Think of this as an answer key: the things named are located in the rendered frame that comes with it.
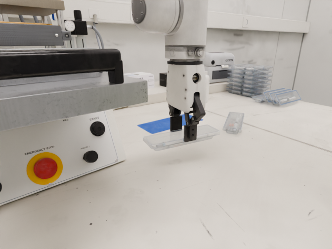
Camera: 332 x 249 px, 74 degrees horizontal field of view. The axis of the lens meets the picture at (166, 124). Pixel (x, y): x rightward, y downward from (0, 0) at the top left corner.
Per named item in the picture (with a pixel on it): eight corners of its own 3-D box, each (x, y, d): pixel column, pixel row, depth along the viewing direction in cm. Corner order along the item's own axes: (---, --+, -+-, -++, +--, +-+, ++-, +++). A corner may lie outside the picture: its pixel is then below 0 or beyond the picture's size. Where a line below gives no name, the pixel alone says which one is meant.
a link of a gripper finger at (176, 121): (183, 104, 53) (182, 130, 56) (176, 102, 56) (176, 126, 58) (171, 106, 52) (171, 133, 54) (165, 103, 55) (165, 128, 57)
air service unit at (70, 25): (52, 56, 75) (43, 8, 70) (93, 55, 84) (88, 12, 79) (56, 57, 71) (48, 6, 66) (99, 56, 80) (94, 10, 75)
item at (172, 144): (151, 155, 47) (151, 145, 46) (142, 145, 52) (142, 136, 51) (220, 139, 55) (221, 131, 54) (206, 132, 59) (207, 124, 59)
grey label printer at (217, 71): (185, 78, 146) (186, 51, 140) (209, 76, 155) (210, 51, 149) (209, 84, 126) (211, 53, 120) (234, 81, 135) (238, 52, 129)
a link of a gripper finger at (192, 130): (204, 114, 46) (202, 144, 48) (196, 110, 49) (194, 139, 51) (191, 116, 45) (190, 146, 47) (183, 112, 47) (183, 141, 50)
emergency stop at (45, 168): (36, 182, 42) (30, 161, 42) (58, 174, 44) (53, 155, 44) (37, 182, 41) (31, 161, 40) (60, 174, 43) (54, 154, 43)
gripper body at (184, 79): (214, 57, 44) (210, 111, 48) (187, 55, 52) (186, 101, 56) (182, 58, 41) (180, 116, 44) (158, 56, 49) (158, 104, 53)
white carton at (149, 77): (103, 90, 110) (102, 75, 108) (141, 84, 125) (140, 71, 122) (116, 94, 102) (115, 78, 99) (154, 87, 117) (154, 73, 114)
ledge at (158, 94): (87, 97, 115) (86, 89, 113) (204, 82, 160) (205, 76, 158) (108, 111, 92) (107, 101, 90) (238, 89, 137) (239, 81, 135)
